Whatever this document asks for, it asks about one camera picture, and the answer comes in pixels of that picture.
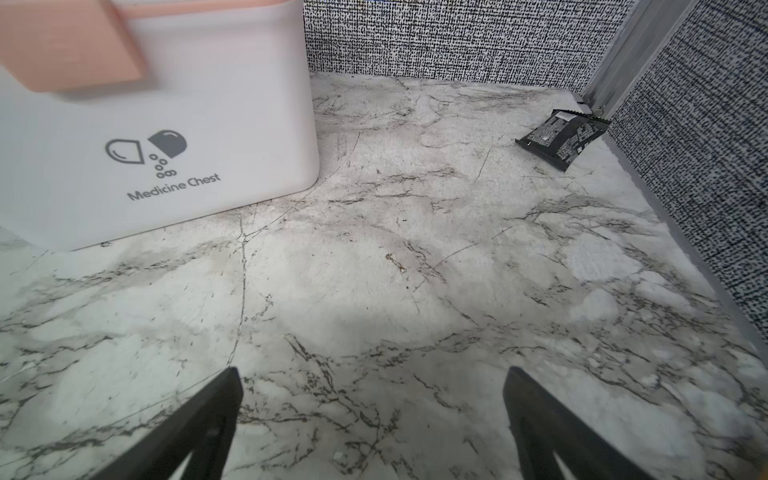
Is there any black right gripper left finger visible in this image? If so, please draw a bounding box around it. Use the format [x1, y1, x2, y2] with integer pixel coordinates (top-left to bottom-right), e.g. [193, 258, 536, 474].
[95, 367, 243, 479]

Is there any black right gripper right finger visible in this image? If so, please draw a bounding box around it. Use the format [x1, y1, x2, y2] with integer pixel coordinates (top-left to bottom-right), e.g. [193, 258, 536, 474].
[503, 367, 651, 479]

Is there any white pink medicine chest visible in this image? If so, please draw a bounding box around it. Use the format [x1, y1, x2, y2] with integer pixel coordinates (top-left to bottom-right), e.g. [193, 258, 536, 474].
[1, 1, 320, 251]

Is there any black foil sachet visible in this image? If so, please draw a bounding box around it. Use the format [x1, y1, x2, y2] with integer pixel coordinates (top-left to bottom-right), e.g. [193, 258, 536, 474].
[515, 109, 611, 172]

